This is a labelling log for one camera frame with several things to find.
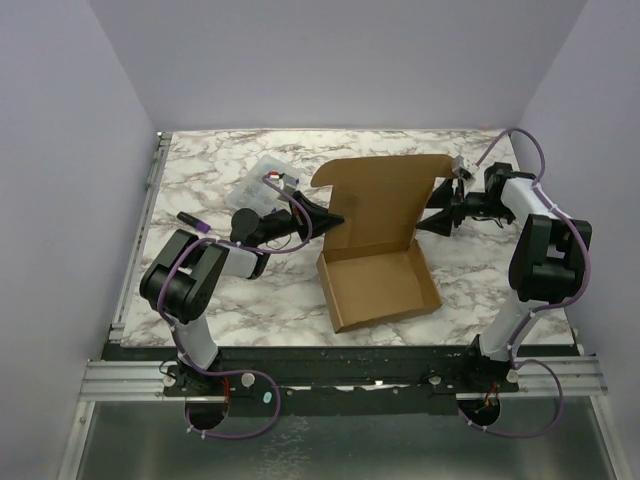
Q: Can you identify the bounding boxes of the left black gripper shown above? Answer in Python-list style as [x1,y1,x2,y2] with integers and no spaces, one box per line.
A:
[257,191,344,246]

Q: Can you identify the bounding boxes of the brown cardboard box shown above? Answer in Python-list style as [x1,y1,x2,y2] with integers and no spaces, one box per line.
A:
[310,154,453,333]

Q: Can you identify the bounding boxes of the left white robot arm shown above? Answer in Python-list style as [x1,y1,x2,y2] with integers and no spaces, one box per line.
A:
[139,191,344,395]

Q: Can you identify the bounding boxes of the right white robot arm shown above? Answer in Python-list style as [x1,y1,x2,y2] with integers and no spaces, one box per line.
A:
[416,162,592,391]

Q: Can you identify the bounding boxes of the clear plastic screw organizer box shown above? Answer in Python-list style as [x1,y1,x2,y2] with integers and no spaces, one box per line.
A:
[225,155,301,216]

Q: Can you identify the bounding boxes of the purple black highlighter marker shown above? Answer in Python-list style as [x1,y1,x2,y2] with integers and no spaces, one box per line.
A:
[177,211,211,234]

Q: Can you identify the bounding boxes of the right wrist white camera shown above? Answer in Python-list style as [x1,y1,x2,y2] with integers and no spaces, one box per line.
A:
[452,155,478,184]

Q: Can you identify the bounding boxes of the aluminium side rail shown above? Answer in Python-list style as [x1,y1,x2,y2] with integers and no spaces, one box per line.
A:
[108,131,173,344]

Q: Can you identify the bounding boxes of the black metal base rail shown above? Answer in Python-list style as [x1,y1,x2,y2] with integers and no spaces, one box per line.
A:
[102,344,518,420]

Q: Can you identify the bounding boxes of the aluminium front extrusion rail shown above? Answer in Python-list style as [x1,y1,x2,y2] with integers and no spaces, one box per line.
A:
[80,351,608,402]

